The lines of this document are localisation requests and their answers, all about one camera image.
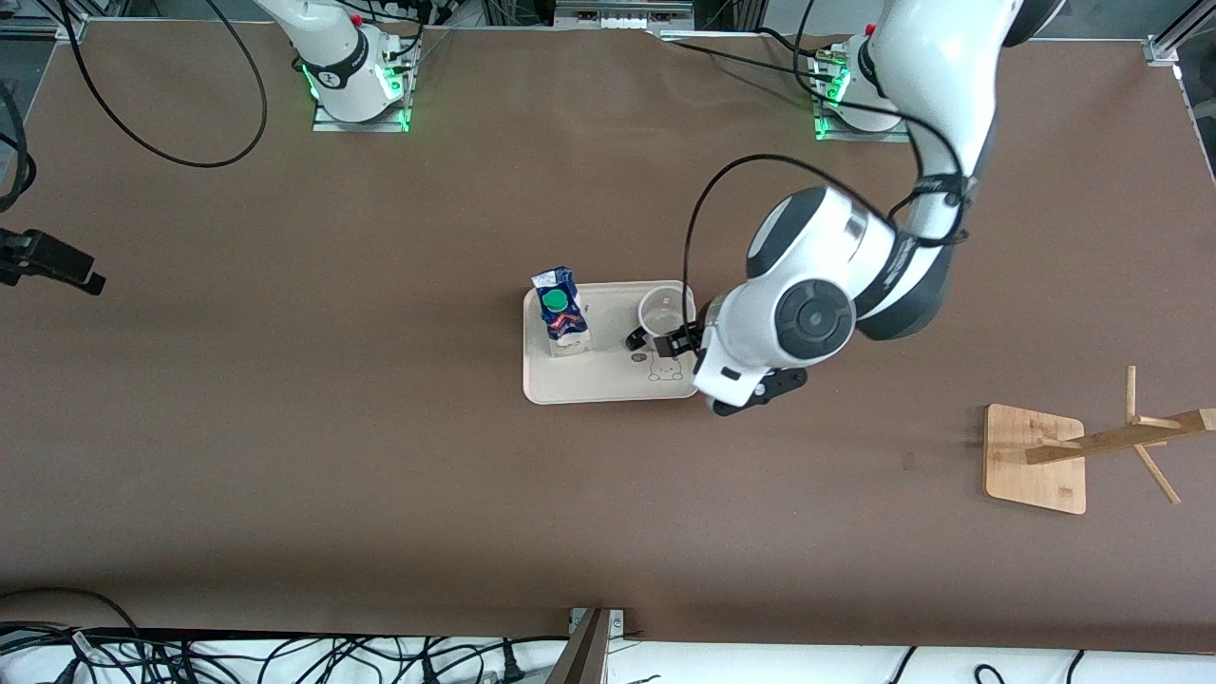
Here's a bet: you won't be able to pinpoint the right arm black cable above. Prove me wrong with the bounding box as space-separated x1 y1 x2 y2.
0 0 269 212

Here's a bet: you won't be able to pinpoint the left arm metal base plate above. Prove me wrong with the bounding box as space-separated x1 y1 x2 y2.
812 52 915 143

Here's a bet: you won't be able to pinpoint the tangled black floor cables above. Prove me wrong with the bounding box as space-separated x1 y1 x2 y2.
0 622 571 684

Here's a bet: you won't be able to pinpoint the grey power strip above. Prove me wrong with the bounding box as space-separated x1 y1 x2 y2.
554 0 696 31

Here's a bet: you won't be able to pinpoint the blue white milk carton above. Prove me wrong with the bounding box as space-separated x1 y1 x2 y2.
530 266 592 357

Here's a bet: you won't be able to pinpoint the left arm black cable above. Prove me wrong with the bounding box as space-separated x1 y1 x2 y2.
682 0 970 286

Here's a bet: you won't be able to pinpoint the dark camera stand pole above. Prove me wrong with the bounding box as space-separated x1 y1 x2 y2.
546 608 628 684

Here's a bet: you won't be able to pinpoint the aluminium frame rail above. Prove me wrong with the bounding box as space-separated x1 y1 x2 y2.
1144 0 1216 67
0 13 88 41

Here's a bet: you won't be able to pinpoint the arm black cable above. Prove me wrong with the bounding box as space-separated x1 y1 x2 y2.
0 0 269 212
682 0 970 286

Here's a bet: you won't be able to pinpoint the black looped floor cable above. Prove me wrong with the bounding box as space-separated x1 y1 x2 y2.
0 586 143 656

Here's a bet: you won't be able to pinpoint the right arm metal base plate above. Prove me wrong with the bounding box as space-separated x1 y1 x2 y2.
312 38 411 132

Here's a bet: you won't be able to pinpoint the beige rabbit print tray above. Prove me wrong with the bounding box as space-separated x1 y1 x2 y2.
522 280 702 406

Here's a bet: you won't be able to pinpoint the black base power cable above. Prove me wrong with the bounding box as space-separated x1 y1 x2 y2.
755 27 837 60
655 36 837 86

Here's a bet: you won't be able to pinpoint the wooden mug tree stand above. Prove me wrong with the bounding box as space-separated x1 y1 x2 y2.
983 366 1216 516

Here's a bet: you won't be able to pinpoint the white smiley face cup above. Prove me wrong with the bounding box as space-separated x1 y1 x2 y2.
625 283 697 352

